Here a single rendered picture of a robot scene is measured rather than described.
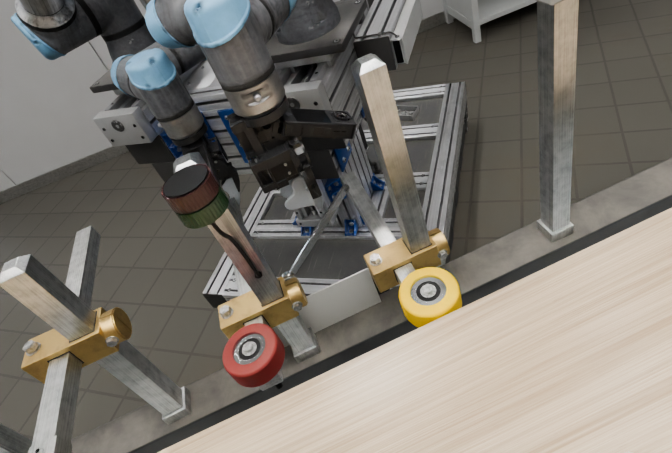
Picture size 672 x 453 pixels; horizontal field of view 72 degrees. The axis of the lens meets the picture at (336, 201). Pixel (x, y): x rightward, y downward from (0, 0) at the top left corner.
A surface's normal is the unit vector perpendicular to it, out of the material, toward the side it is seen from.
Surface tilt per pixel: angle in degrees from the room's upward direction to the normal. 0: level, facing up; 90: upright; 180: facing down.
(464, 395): 0
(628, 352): 0
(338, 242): 0
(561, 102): 90
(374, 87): 90
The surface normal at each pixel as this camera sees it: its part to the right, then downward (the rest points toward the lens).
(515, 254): -0.29, -0.71
